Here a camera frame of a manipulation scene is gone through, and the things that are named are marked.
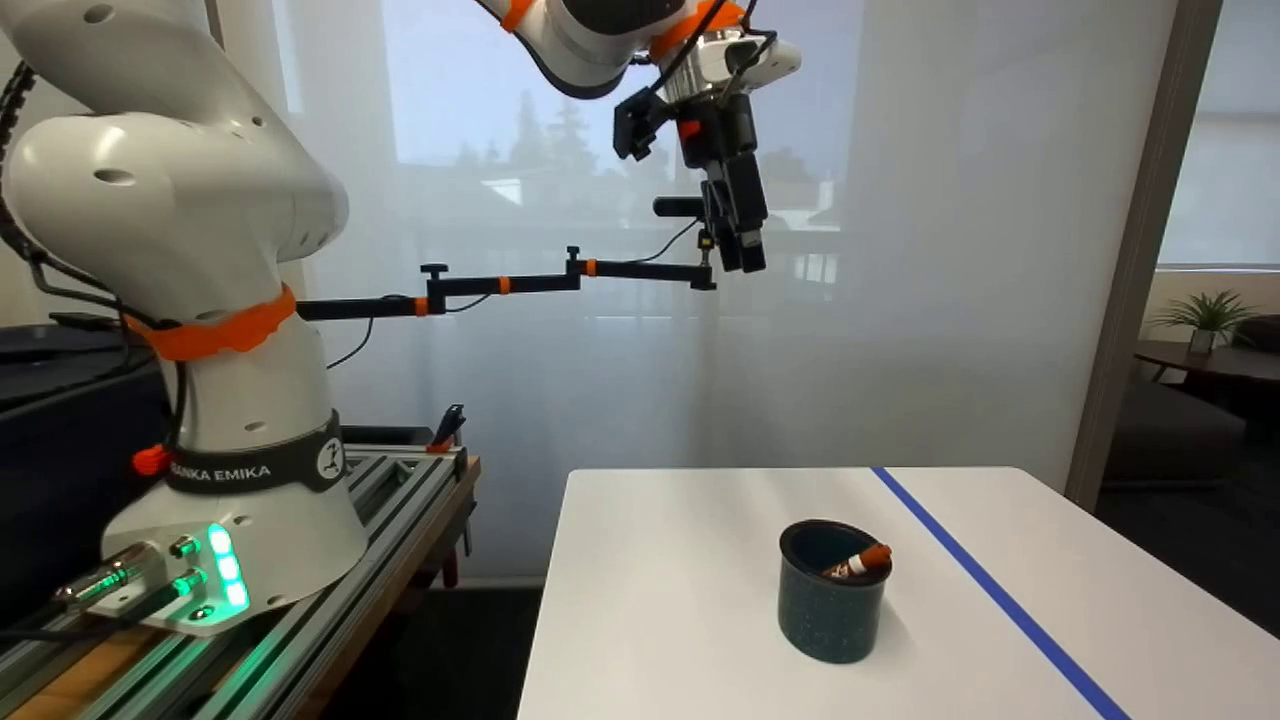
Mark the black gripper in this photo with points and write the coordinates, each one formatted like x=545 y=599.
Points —
x=717 y=144

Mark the red Expo marker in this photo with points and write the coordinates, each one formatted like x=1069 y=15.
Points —
x=863 y=560

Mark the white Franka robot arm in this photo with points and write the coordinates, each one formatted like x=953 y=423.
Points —
x=175 y=187

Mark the dark teal mug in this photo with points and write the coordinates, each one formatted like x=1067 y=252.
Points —
x=831 y=606

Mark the blue tape line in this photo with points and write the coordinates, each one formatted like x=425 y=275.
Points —
x=994 y=594

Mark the green potted plant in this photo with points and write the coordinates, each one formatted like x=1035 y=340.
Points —
x=1208 y=318

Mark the dark low table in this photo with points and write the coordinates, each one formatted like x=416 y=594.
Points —
x=1223 y=363

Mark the black camera on mount arm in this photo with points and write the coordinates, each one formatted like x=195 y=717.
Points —
x=678 y=205

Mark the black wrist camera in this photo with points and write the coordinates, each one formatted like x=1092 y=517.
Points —
x=639 y=120

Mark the black articulated camera mount arm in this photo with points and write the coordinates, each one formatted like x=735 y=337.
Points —
x=535 y=282

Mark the aluminium rail robot stand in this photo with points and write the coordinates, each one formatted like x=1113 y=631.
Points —
x=333 y=587

